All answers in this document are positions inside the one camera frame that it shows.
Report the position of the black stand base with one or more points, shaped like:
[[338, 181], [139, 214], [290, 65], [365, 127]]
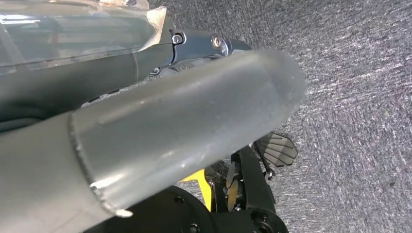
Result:
[[251, 193]]

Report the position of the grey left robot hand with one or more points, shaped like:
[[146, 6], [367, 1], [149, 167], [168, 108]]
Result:
[[161, 122]]

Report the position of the yellow floor tape square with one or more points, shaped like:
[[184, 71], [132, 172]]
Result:
[[202, 183]]

